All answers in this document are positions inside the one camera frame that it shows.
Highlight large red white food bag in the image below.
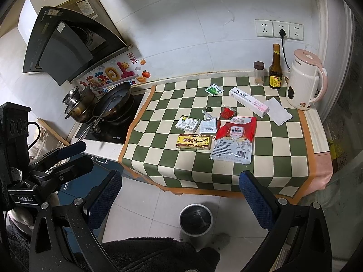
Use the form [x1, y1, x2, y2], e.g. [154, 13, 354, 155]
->
[210, 117, 257, 165]

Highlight yellow red box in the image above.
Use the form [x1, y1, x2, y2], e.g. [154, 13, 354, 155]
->
[176, 134, 212, 150]

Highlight white paper napkin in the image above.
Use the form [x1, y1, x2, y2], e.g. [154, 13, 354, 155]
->
[264, 98, 293, 126]

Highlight white grey medicine sachet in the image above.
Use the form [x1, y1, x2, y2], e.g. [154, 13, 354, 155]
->
[199, 111, 217, 134]

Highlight red wrapper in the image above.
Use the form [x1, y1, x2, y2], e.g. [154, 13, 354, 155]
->
[220, 106, 236, 120]

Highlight white pink toothpaste box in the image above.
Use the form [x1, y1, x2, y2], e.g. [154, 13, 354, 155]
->
[229, 87, 270, 118]

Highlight white green small carton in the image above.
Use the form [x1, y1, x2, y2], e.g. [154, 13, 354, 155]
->
[175, 115, 201, 133]

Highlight green white sachet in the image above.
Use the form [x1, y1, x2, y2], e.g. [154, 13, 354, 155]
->
[205, 84, 223, 96]

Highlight white round trash bin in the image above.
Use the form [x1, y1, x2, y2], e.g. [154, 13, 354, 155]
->
[179, 204, 213, 237]

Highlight wooden dish rack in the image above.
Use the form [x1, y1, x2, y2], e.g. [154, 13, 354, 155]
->
[28, 119, 70, 161]

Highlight steel pot with lid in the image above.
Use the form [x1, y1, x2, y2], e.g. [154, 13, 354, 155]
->
[62, 87, 98, 123]

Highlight black frying pan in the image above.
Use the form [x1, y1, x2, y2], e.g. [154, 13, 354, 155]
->
[76, 82, 131, 143]

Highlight green white checkered tablecloth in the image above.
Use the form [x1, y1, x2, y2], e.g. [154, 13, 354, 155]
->
[119, 77, 333, 203]

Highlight black range hood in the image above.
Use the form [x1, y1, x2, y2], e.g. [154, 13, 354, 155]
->
[23, 0, 127, 85]

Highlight white pink electric kettle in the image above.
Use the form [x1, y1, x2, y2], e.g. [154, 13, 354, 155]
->
[285, 49, 328, 111]

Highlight brown sauce bottle yellow label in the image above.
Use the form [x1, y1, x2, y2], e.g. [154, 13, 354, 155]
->
[268, 44, 283, 89]

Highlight small glass spice jar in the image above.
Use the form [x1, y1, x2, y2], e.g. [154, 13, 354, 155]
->
[253, 61, 265, 85]

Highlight colourful wall stickers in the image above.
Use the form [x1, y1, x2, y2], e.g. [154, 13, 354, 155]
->
[76, 50, 151, 98]

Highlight black power plug cable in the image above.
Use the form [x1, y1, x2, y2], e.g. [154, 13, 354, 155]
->
[278, 28, 292, 71]

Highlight white wall socket strip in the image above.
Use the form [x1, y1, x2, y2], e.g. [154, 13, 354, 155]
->
[255, 19, 304, 41]

